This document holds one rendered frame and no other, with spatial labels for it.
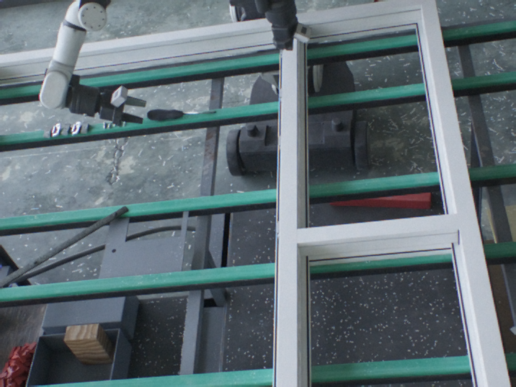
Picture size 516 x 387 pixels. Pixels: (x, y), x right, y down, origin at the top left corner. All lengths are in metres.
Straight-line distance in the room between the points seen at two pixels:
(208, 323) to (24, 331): 0.54
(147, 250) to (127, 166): 1.52
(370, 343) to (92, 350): 0.73
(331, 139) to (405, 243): 1.28
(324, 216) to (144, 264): 0.60
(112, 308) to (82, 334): 0.12
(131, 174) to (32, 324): 1.27
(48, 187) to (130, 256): 1.62
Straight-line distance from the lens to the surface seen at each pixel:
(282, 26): 2.18
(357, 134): 3.05
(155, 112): 2.29
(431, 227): 1.80
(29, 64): 2.66
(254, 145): 3.10
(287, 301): 1.72
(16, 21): 4.71
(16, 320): 2.38
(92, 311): 2.17
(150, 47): 2.52
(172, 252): 1.98
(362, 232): 1.80
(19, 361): 2.23
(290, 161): 1.98
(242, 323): 2.12
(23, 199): 3.60
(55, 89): 2.26
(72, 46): 2.25
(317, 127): 3.11
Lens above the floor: 2.36
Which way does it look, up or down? 49 degrees down
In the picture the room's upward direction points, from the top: 16 degrees counter-clockwise
